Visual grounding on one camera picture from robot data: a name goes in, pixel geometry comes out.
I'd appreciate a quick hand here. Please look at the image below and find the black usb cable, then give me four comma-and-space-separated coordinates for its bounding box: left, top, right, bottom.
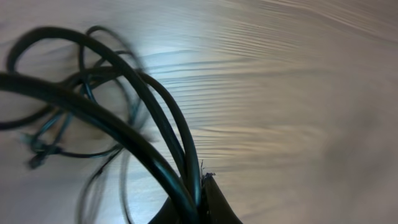
0, 25, 202, 224

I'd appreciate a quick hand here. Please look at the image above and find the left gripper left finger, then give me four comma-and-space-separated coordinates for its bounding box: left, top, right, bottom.
149, 197, 185, 224

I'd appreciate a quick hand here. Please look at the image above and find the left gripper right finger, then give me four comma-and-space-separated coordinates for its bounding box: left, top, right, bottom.
200, 173, 242, 224

